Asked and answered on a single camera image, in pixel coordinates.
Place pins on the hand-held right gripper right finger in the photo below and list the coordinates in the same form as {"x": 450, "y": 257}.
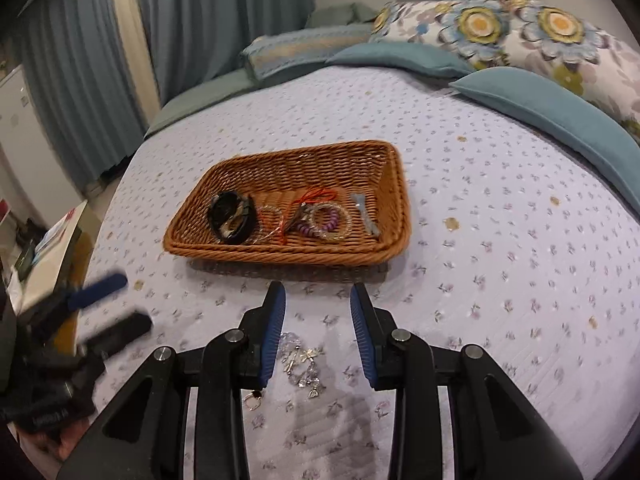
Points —
{"x": 362, "y": 335}

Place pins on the floral pillow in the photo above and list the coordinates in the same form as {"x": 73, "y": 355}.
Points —
{"x": 440, "y": 30}
{"x": 575, "y": 45}

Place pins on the blue pillow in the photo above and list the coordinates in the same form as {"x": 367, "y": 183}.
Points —
{"x": 400, "y": 57}
{"x": 550, "y": 110}

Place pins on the light blue hair clip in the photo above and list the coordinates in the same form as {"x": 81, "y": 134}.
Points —
{"x": 358, "y": 200}

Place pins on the teal embroidered folded blanket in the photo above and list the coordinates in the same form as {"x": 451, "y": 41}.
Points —
{"x": 300, "y": 50}

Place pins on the black wrist watch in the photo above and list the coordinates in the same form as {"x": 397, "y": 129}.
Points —
{"x": 220, "y": 225}

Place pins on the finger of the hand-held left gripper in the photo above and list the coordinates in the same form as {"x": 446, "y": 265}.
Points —
{"x": 97, "y": 291}
{"x": 120, "y": 331}

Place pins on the lavender floral bedspread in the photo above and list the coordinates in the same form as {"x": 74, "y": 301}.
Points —
{"x": 500, "y": 285}

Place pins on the green folded cloth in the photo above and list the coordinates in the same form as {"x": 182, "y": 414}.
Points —
{"x": 340, "y": 14}

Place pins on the brown wicker basket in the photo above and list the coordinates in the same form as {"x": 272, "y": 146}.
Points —
{"x": 300, "y": 170}

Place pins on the white cabinet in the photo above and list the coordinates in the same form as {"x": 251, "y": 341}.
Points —
{"x": 25, "y": 145}

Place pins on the blue curtain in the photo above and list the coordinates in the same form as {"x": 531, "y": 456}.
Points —
{"x": 215, "y": 20}
{"x": 75, "y": 85}

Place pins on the white bedside table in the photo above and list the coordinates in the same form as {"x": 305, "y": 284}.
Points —
{"x": 55, "y": 255}

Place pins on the cream curtain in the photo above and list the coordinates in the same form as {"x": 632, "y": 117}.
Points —
{"x": 135, "y": 30}

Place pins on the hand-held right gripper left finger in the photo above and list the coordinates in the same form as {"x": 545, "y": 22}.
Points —
{"x": 270, "y": 330}

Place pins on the silver hair clip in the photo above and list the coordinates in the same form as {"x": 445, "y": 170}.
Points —
{"x": 371, "y": 225}

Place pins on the green bed sheet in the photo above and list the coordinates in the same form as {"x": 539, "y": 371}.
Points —
{"x": 200, "y": 95}

